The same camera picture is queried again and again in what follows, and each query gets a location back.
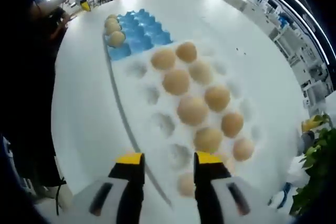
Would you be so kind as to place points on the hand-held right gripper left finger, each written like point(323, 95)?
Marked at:
point(128, 182)

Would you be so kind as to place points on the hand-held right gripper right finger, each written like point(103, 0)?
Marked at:
point(207, 182)

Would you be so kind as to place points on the single brown egg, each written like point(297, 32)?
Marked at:
point(111, 17)
point(113, 26)
point(116, 38)

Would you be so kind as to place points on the blue egg tray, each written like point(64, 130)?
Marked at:
point(141, 32)

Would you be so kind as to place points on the group of brown eggs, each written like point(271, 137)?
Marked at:
point(193, 110)

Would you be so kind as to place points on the white foam tray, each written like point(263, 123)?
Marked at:
point(147, 82)

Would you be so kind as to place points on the blue looped object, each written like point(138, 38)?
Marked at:
point(286, 190)

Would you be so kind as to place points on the white plant pot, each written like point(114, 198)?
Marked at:
point(296, 171)

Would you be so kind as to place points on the person's dark clothed body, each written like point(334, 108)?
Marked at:
point(26, 90)

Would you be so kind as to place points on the small grey object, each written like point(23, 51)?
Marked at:
point(307, 140)

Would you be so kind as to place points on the green potted plant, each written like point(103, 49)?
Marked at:
point(320, 161)

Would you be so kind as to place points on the white lab cabinet row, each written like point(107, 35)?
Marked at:
point(302, 51)

